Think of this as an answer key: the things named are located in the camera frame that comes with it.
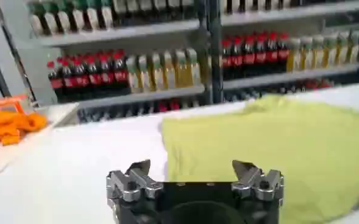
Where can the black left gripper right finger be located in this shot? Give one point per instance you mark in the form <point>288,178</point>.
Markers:
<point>256,182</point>

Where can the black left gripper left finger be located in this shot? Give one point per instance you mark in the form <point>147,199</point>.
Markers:
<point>135,181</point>

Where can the yellow-green shirt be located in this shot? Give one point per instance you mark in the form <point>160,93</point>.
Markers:
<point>273,152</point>

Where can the orange cloth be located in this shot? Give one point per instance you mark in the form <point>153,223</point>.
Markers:
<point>10,125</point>

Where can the grey shelf rack with bottles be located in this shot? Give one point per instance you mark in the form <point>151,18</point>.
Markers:
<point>197,51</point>

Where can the orange plastic basket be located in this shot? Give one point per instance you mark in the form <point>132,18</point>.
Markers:
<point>4,103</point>

